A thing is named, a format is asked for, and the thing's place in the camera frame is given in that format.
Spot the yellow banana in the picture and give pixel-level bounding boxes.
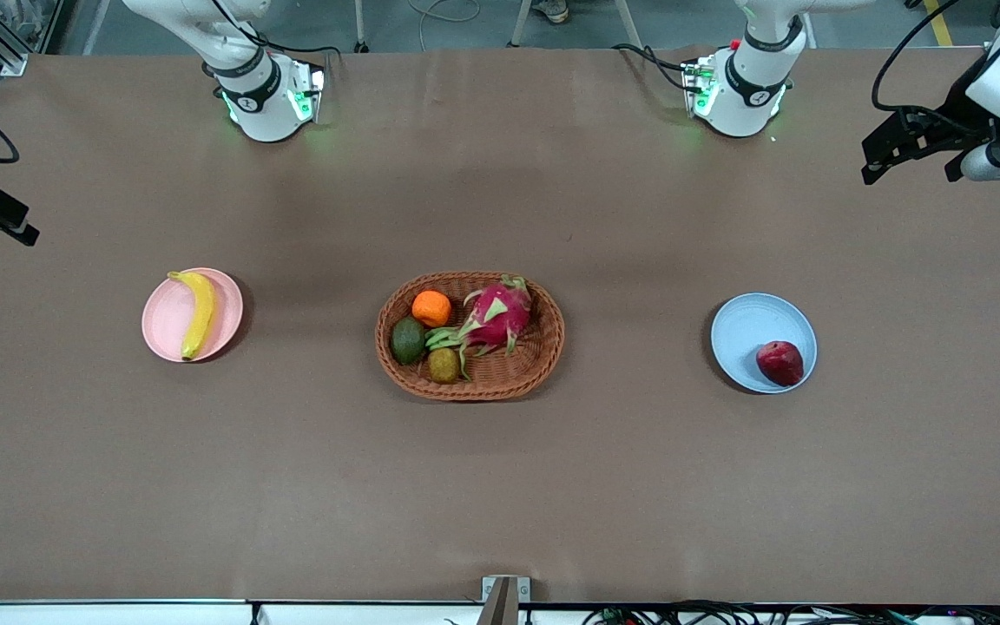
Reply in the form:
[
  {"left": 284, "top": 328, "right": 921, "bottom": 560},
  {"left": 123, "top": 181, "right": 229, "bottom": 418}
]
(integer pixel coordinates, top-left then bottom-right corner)
[{"left": 168, "top": 270, "right": 217, "bottom": 360}]

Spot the dark red apple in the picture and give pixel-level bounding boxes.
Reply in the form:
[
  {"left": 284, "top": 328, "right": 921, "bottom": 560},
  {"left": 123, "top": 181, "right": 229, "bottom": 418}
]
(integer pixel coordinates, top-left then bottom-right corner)
[{"left": 756, "top": 340, "right": 805, "bottom": 387}]

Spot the pink round plate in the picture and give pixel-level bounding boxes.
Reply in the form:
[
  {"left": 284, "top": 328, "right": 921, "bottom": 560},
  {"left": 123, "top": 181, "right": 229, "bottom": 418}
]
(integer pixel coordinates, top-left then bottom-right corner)
[{"left": 141, "top": 267, "right": 244, "bottom": 363}]

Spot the light blue round plate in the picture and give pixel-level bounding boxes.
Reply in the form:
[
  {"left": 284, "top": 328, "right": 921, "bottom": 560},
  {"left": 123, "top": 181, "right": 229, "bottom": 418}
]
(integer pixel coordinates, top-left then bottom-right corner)
[{"left": 710, "top": 293, "right": 818, "bottom": 394}]

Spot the brown wicker basket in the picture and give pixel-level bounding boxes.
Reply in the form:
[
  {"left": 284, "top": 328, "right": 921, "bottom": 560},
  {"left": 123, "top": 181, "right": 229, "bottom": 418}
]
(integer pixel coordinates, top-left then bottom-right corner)
[{"left": 376, "top": 271, "right": 566, "bottom": 402}]

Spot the dark green avocado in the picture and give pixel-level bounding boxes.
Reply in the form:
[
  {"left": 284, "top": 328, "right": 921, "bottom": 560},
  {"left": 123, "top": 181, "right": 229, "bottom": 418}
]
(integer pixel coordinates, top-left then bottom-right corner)
[{"left": 391, "top": 316, "right": 428, "bottom": 365}]

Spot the pink dragon fruit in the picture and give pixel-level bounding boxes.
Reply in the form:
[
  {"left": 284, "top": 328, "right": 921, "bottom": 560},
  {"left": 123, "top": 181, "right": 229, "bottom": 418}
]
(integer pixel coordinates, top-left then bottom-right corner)
[{"left": 458, "top": 275, "right": 533, "bottom": 380}]

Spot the orange mandarin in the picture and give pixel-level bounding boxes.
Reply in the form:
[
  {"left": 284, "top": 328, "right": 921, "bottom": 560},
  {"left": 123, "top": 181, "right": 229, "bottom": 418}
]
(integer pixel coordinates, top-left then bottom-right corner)
[{"left": 411, "top": 290, "right": 452, "bottom": 329}]

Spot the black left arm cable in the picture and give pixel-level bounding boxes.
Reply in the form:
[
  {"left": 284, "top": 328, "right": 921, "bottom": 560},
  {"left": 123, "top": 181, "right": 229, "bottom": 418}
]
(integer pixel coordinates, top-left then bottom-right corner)
[{"left": 871, "top": 0, "right": 957, "bottom": 112}]

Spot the white table edge rail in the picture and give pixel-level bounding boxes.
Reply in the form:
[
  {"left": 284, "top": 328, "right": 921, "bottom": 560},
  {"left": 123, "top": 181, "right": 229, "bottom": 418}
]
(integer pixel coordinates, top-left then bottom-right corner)
[{"left": 0, "top": 599, "right": 484, "bottom": 625}]

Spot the black cable bundle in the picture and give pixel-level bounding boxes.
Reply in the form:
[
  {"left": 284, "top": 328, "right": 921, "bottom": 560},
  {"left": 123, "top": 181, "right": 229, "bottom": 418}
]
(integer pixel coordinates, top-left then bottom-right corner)
[{"left": 582, "top": 599, "right": 1000, "bottom": 625}]

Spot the metal table edge bracket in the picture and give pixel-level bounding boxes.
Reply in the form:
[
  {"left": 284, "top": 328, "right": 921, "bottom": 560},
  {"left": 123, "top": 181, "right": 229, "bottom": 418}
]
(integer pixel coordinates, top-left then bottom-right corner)
[{"left": 481, "top": 576, "right": 531, "bottom": 625}]

